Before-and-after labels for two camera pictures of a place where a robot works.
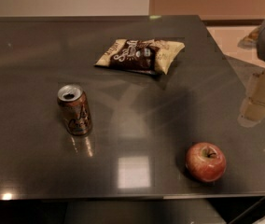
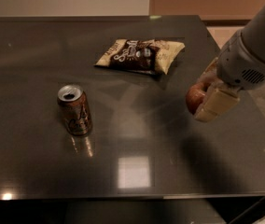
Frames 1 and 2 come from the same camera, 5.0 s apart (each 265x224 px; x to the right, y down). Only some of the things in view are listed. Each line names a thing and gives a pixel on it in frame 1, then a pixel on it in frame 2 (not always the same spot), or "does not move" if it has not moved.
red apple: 206,161 to 195,95
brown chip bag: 154,56 does not move
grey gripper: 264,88 to 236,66
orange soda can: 74,105 does not move
